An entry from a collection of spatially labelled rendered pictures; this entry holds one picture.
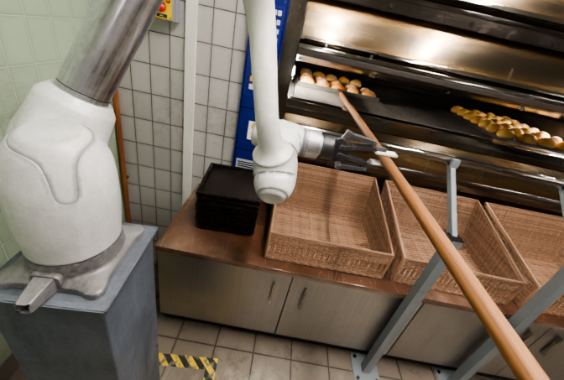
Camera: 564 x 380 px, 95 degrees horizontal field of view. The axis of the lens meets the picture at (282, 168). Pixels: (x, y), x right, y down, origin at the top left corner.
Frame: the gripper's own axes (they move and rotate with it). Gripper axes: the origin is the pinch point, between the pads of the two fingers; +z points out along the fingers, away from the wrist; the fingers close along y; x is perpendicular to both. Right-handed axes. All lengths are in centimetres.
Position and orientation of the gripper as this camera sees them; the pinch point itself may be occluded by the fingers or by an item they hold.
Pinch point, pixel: (383, 158)
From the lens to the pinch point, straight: 86.9
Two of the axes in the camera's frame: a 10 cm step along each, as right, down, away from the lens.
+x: -0.5, 4.7, -8.8
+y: -1.9, 8.6, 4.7
